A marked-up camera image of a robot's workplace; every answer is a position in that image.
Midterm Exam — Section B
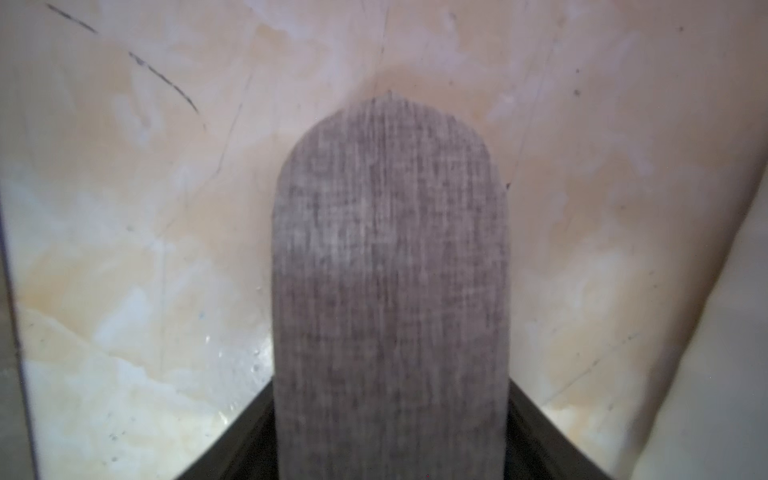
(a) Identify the white plastic storage tray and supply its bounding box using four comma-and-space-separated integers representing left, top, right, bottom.
632, 181, 767, 480

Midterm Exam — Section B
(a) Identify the grey glasses case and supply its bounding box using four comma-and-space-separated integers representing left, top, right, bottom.
271, 93, 510, 479

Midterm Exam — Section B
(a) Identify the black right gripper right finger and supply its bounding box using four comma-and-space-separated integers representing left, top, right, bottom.
506, 381, 610, 480

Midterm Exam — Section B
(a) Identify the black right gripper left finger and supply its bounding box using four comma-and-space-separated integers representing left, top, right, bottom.
178, 381, 278, 480

